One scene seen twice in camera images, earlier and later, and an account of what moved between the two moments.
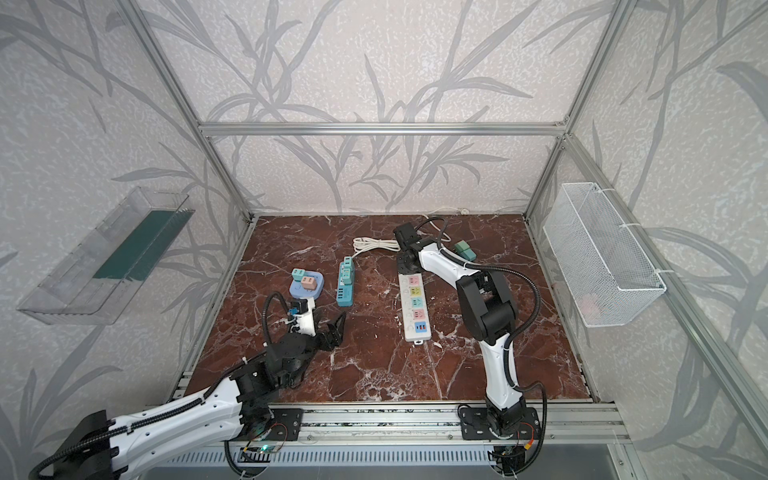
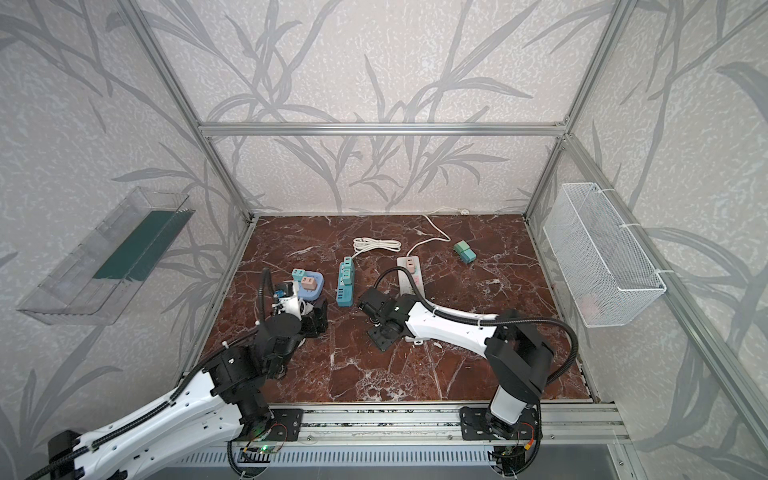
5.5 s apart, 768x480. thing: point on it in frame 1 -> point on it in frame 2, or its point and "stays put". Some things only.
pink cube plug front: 309,282 stays put
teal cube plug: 298,274 stays put
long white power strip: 414,308 stays put
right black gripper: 405,238 -> 372,306
